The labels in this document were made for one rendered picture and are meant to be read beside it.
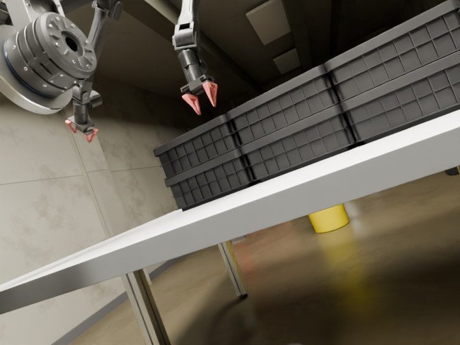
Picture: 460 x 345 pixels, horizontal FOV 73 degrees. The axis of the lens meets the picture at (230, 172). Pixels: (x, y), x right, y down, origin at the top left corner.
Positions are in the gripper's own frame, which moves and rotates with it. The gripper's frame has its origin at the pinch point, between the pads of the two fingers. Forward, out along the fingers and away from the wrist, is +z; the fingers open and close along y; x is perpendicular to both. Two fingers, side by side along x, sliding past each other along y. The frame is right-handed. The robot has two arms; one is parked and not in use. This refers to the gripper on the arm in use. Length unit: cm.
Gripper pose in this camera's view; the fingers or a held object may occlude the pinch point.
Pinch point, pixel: (206, 108)
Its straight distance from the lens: 104.9
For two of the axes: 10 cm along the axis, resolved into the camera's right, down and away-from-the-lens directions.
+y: -8.4, 3.3, 4.4
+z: 3.5, 9.4, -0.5
